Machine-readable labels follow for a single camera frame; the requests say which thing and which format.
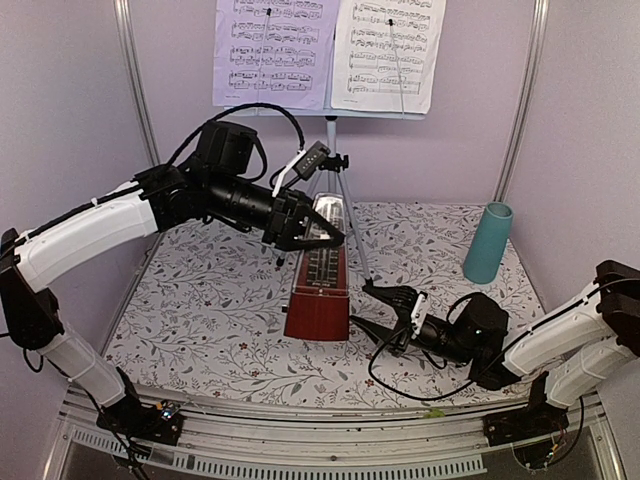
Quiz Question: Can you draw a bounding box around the teal cup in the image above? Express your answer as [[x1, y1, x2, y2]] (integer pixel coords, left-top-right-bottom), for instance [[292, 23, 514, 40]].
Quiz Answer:
[[463, 202, 514, 285]]

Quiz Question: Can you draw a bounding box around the aluminium base frame rail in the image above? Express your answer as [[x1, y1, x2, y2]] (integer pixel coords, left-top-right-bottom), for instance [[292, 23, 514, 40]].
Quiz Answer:
[[42, 384, 629, 480]]

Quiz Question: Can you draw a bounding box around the right aluminium frame post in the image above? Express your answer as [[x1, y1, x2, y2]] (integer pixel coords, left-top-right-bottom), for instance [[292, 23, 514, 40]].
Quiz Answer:
[[493, 0, 550, 202]]

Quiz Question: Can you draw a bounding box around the white sheet music page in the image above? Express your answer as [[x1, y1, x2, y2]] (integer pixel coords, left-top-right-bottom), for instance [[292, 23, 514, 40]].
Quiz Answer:
[[330, 0, 446, 115]]

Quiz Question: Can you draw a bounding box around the left aluminium frame post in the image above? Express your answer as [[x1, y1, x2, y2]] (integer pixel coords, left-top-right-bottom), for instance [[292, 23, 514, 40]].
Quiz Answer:
[[113, 0, 162, 167]]

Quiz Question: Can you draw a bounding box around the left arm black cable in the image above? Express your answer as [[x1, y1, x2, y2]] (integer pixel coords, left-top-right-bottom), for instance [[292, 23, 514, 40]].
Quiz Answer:
[[167, 102, 306, 169]]

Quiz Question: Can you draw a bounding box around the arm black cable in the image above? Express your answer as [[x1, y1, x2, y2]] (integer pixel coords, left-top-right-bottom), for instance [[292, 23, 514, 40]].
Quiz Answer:
[[368, 292, 506, 402], [167, 102, 306, 169]]

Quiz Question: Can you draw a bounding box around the brown wooden metronome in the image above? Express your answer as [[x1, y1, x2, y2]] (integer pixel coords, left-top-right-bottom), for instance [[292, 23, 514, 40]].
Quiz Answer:
[[282, 193, 354, 342]]

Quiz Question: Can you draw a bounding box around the light blue music stand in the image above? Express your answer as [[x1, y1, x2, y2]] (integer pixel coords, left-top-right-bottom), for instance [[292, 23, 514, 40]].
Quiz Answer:
[[222, 0, 431, 290]]

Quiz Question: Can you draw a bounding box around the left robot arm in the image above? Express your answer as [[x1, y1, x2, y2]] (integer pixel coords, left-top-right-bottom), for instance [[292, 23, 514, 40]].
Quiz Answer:
[[1, 118, 344, 434]]

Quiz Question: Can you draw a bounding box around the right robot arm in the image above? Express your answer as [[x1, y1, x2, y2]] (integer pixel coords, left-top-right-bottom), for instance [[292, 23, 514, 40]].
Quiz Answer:
[[350, 260, 639, 436]]

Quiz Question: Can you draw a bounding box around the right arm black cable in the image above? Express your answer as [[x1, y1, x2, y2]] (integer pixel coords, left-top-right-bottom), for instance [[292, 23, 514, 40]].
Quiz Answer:
[[368, 292, 506, 402]]

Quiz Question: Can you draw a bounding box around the floral patterned table mat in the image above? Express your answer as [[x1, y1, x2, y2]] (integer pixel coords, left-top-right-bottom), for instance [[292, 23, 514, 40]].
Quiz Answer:
[[105, 202, 529, 408]]

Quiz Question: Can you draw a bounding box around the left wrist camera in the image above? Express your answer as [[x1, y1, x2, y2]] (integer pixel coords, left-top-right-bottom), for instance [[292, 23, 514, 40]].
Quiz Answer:
[[272, 141, 330, 198]]

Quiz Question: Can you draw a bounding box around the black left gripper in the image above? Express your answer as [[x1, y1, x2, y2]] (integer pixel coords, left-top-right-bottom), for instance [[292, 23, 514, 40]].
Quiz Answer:
[[208, 170, 346, 249]]

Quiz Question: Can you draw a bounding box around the aluminium frame post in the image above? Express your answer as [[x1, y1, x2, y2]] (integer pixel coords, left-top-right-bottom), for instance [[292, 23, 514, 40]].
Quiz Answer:
[[493, 0, 550, 202], [113, 0, 162, 167]]

